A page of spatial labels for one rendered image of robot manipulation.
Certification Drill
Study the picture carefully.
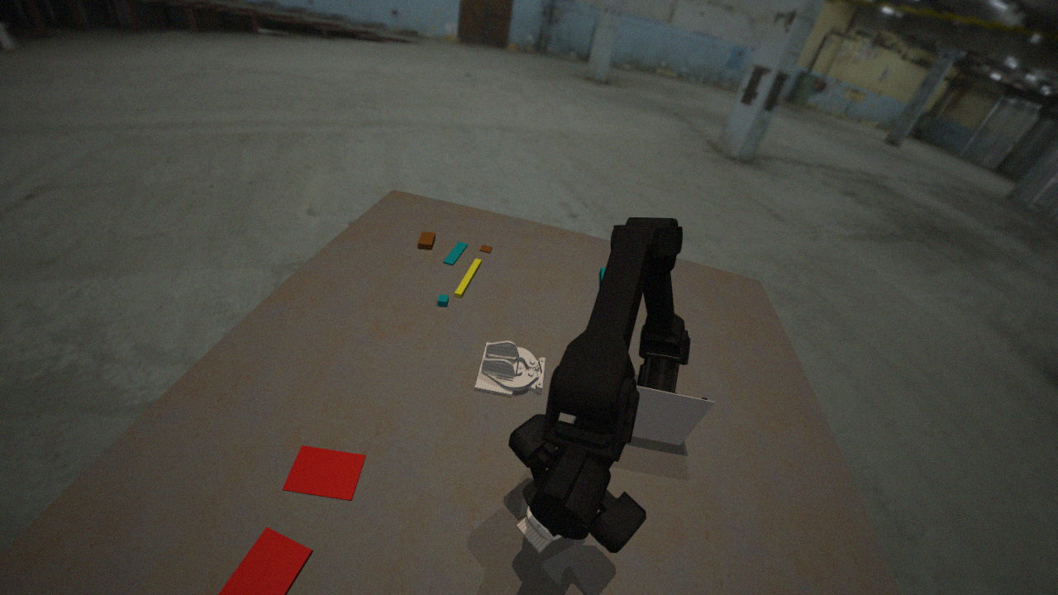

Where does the teal flat bar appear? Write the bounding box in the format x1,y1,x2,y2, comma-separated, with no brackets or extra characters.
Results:
443,242,468,265

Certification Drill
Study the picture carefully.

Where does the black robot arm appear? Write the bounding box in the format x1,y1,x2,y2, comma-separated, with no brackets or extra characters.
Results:
522,217,691,540

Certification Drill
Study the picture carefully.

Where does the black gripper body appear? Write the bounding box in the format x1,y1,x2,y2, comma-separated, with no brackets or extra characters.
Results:
509,414,646,553

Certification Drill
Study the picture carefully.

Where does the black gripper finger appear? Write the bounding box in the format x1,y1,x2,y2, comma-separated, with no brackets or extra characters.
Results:
517,456,547,480
589,512,602,545

